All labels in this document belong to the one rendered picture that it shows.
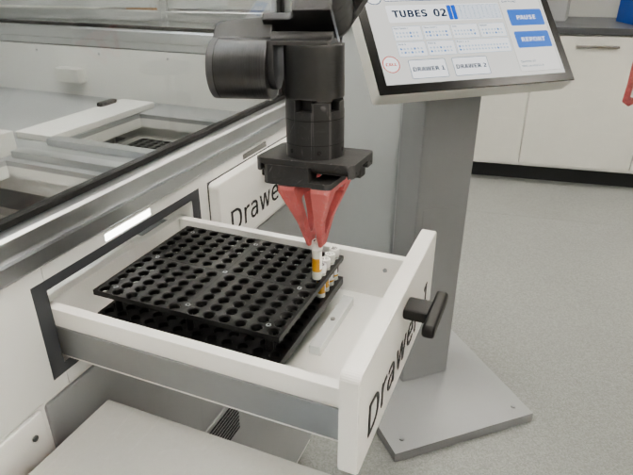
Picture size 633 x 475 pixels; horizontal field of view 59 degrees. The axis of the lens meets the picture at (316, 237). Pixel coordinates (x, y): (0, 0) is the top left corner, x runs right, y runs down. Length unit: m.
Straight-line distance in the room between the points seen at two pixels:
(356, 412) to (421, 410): 1.28
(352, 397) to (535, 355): 1.67
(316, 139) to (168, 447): 0.35
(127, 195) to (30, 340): 0.19
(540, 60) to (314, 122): 1.02
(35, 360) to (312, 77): 0.39
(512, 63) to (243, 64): 0.99
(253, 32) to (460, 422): 1.38
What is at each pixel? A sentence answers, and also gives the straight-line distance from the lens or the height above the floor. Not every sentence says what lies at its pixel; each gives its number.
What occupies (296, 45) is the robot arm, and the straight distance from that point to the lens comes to 0.52.
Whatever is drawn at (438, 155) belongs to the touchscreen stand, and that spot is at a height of 0.77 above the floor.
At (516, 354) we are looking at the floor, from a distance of 2.09.
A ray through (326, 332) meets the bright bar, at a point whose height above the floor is 0.85.
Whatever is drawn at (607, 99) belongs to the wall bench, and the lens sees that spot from 3.61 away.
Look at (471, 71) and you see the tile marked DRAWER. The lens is 1.37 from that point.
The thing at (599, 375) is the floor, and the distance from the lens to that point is 2.10.
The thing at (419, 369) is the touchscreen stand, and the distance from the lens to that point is 1.82.
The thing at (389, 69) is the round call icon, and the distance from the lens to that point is 1.27.
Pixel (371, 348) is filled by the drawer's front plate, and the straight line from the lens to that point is 0.47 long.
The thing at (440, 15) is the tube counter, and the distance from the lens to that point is 1.41.
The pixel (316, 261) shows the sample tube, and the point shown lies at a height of 0.93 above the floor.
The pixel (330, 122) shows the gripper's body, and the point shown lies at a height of 1.08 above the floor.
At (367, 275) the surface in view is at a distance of 0.70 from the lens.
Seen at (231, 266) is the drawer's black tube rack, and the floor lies 0.90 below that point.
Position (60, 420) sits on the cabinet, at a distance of 0.70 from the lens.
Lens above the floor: 1.22
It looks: 26 degrees down
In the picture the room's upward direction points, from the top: straight up
